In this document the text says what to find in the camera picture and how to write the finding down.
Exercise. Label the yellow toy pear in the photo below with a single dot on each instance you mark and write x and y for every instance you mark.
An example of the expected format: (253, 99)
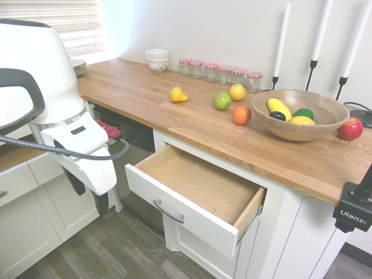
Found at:
(177, 95)

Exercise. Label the white taper candle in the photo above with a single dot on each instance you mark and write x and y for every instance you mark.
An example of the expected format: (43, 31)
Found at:
(282, 40)
(322, 29)
(356, 40)

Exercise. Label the green toy lime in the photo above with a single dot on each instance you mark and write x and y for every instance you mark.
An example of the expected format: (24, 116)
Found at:
(304, 113)

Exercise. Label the white ceramic bowl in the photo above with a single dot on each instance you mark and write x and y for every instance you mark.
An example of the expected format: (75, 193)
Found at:
(157, 60)
(157, 53)

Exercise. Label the stainless steel dishwasher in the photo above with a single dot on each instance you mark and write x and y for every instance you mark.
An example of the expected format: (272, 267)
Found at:
(139, 139)

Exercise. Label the white window blind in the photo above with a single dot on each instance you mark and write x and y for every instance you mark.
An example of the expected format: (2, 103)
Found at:
(72, 17)

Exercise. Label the glass jar red checkered lid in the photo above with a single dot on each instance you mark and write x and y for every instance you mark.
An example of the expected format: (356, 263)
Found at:
(238, 76)
(185, 68)
(224, 76)
(211, 73)
(197, 70)
(254, 83)

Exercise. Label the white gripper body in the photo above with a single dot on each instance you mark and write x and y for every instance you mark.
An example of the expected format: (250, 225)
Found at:
(96, 171)

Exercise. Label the orange toy peach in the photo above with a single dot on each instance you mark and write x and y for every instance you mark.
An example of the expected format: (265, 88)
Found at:
(241, 115)

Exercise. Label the black Ulanzi camera clamp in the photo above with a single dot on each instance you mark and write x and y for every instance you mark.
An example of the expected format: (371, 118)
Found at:
(351, 215)

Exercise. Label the white cabinet with shaker doors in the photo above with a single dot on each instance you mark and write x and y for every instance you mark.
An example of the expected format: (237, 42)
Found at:
(29, 221)

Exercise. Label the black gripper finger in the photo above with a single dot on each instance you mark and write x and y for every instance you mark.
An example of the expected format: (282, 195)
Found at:
(102, 203)
(77, 186)

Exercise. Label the yellow toy lemon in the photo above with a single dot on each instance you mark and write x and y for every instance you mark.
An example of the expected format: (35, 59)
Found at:
(302, 121)

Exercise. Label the stack of white plates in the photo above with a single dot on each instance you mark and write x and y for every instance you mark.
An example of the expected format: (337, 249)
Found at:
(80, 68)

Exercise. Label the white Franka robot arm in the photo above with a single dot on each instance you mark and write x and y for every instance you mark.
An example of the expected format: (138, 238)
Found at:
(43, 72)

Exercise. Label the red toy apple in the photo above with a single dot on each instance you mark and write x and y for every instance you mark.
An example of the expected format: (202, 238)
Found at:
(350, 129)

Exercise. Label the white wooden drawer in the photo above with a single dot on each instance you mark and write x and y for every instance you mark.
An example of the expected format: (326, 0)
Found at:
(200, 186)

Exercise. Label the large wooden bowl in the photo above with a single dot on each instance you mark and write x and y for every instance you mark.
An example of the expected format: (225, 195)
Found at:
(290, 132)

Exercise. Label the yellow toy banana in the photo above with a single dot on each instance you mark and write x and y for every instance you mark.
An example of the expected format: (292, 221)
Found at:
(279, 108)

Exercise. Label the yellow toy apple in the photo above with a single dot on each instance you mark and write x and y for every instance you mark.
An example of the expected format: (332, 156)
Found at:
(237, 92)

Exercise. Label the black toy avocado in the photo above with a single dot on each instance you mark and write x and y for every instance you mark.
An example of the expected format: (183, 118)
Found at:
(277, 116)

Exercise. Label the white bowl with scroll print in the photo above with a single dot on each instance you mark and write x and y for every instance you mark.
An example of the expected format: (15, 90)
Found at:
(157, 67)

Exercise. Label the red kitchen towel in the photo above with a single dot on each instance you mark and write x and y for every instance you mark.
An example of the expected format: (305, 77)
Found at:
(109, 129)

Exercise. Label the green toy apple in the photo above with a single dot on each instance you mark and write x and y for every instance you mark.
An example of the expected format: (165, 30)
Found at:
(222, 100)

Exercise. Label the black lamp base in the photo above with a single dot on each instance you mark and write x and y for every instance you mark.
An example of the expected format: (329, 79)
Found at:
(363, 116)

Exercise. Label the black candle holder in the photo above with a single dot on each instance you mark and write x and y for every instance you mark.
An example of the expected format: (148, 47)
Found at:
(275, 81)
(342, 85)
(311, 71)

